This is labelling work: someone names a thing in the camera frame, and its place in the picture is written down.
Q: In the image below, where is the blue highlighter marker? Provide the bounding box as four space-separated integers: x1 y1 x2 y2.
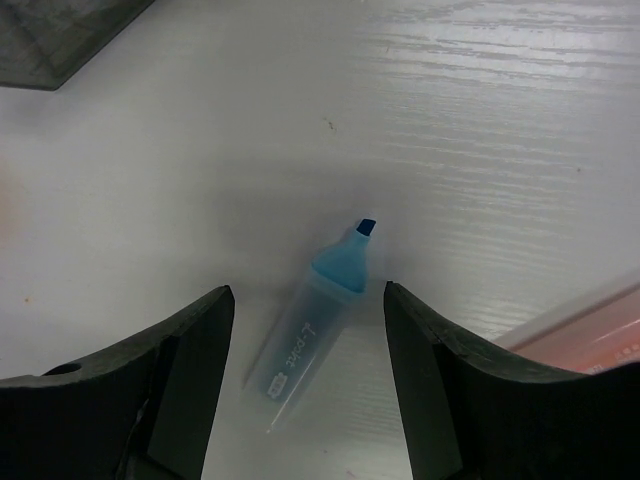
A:
243 218 376 433

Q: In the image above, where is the dark grey plastic container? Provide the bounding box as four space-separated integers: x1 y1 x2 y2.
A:
1 0 152 91

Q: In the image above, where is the orange highlighter marker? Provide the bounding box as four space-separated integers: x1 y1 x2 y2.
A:
495 282 639 374

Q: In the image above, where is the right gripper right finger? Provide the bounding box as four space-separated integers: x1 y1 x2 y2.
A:
384 282 639 479

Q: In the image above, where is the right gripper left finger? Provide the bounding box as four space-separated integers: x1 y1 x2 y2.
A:
1 286 235 479

